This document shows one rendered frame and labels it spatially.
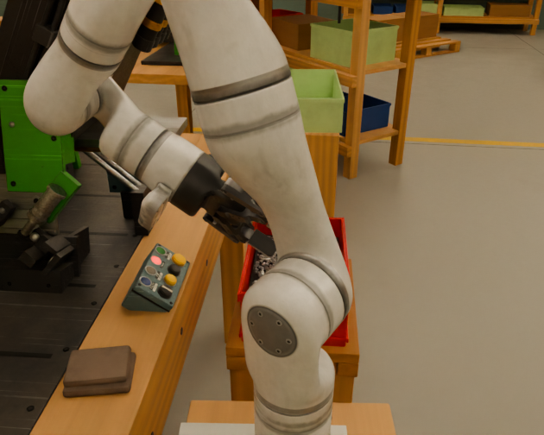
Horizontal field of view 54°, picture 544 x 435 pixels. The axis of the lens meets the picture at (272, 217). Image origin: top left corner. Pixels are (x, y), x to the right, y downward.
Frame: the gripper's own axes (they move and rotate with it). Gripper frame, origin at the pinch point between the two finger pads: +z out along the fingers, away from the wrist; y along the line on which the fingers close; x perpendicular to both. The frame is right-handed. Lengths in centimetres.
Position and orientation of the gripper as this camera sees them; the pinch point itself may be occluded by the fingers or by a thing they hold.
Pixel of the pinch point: (281, 242)
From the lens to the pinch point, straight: 67.2
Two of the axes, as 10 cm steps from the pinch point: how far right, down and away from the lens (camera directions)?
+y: -2.8, 2.6, 9.2
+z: 8.2, 5.6, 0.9
